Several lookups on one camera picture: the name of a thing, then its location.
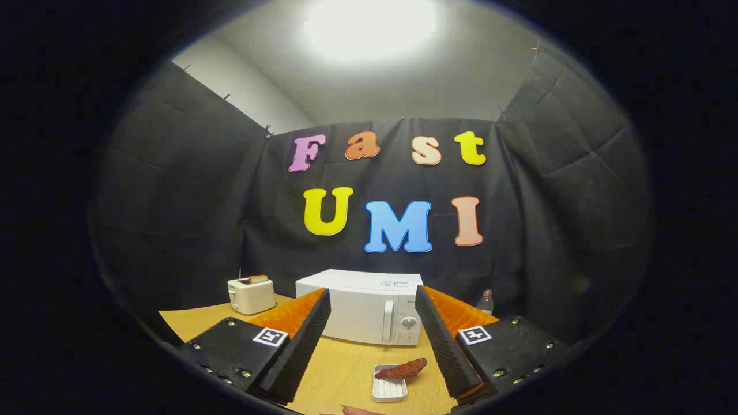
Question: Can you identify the cream bread toaster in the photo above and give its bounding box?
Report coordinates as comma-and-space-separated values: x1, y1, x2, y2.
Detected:
227, 277, 277, 315

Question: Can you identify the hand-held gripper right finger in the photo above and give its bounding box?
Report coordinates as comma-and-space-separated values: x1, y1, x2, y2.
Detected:
415, 285, 571, 408

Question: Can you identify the brown grilled meat piece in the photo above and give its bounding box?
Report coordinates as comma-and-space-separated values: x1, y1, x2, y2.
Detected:
375, 358, 428, 380

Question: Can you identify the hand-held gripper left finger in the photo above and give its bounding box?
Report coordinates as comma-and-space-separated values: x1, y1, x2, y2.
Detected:
176, 288, 332, 406

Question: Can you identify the white toaster oven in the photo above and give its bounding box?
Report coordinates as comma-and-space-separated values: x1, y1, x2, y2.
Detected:
295, 269, 424, 346

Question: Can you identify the small white ribbed dish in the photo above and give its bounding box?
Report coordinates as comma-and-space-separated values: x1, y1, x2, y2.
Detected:
372, 364, 408, 403

